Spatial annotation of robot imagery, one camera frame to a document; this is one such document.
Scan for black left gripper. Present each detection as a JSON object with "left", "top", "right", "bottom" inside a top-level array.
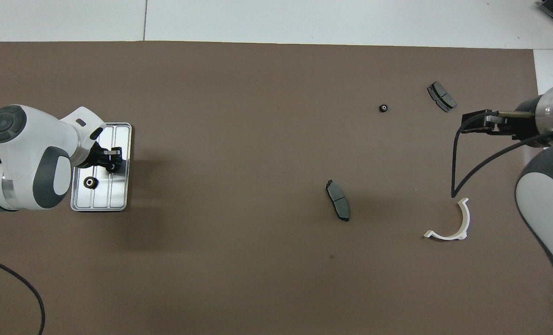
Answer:
[{"left": 88, "top": 145, "right": 124, "bottom": 174}]

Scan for white curved plastic bracket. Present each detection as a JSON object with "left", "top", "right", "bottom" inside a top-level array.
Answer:
[{"left": 423, "top": 198, "right": 471, "bottom": 241}]

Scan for silver metal tray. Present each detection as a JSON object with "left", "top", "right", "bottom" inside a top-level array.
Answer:
[{"left": 70, "top": 122, "right": 133, "bottom": 212}]

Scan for single grey brake pad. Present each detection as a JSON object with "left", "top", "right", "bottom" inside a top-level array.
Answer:
[{"left": 326, "top": 180, "right": 351, "bottom": 222}]

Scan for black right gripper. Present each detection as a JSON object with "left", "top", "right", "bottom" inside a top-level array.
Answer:
[{"left": 461, "top": 111, "right": 538, "bottom": 139}]

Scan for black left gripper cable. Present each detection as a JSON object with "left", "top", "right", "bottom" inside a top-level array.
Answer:
[{"left": 0, "top": 255, "right": 46, "bottom": 335}]

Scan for brown table mat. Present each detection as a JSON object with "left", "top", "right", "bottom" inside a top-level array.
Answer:
[{"left": 0, "top": 41, "right": 553, "bottom": 335}]

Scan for stacked grey brake pads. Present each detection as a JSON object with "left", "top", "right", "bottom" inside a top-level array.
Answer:
[{"left": 427, "top": 81, "right": 457, "bottom": 113}]

